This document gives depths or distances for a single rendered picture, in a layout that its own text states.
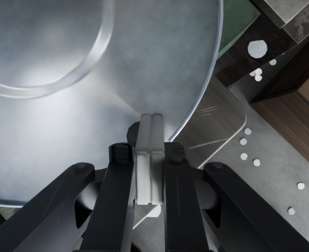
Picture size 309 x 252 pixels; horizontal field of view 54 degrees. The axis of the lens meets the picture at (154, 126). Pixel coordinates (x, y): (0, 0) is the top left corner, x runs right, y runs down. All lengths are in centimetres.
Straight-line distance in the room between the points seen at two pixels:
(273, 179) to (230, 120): 86
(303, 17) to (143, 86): 28
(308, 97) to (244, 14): 38
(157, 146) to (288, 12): 30
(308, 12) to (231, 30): 11
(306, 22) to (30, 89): 34
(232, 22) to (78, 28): 21
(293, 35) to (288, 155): 70
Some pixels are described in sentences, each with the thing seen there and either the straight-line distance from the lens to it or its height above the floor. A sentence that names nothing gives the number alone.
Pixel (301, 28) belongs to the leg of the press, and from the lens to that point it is 45.
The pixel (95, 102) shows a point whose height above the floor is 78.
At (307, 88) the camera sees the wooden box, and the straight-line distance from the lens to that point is 74.
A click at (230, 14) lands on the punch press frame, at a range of 40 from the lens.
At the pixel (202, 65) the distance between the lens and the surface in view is 23.
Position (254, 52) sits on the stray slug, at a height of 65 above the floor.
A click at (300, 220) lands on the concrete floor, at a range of 115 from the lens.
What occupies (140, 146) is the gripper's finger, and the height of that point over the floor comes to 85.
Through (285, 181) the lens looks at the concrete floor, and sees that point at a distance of 110.
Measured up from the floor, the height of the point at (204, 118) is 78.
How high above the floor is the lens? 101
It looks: 89 degrees down
